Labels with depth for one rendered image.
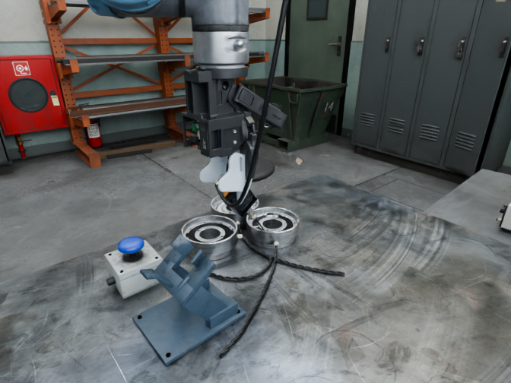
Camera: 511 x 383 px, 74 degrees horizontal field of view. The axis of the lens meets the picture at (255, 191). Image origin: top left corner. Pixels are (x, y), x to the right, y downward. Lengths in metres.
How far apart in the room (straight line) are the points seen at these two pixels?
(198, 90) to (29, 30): 3.81
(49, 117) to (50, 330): 3.60
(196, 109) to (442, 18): 3.00
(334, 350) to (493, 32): 2.88
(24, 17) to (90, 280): 3.76
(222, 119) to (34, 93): 3.64
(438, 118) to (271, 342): 3.02
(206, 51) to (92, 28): 3.92
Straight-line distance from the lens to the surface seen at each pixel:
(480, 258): 0.76
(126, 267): 0.57
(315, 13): 4.78
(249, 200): 0.58
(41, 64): 4.04
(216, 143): 0.48
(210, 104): 0.48
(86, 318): 0.58
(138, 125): 4.57
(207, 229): 0.68
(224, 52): 0.47
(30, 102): 4.06
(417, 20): 3.46
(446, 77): 3.32
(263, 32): 5.48
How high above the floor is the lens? 1.17
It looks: 25 degrees down
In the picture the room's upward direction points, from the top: straight up
